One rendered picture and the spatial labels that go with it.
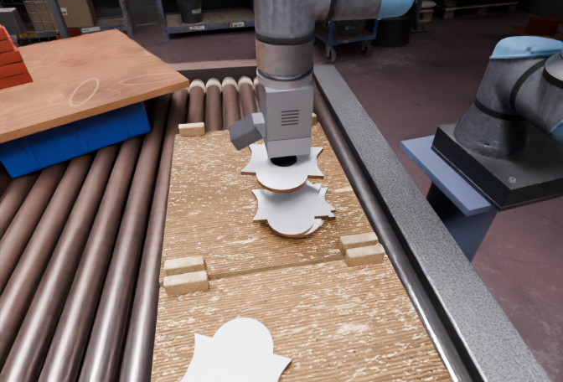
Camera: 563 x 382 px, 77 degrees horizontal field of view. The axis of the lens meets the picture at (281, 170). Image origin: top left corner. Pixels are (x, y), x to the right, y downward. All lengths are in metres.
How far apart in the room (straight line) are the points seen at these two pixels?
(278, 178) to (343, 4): 0.25
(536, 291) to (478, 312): 1.39
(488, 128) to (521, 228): 1.43
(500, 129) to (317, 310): 0.55
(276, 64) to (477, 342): 0.45
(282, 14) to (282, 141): 0.17
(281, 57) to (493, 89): 0.51
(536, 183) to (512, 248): 1.28
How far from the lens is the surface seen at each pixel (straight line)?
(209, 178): 0.73
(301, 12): 0.44
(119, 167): 0.84
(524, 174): 0.88
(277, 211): 0.61
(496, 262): 2.02
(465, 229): 1.02
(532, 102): 0.78
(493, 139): 0.88
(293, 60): 0.46
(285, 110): 0.48
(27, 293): 0.69
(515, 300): 1.92
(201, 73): 1.19
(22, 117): 0.87
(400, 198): 0.74
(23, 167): 0.90
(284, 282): 0.55
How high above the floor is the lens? 1.39
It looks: 38 degrees down
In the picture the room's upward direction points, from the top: straight up
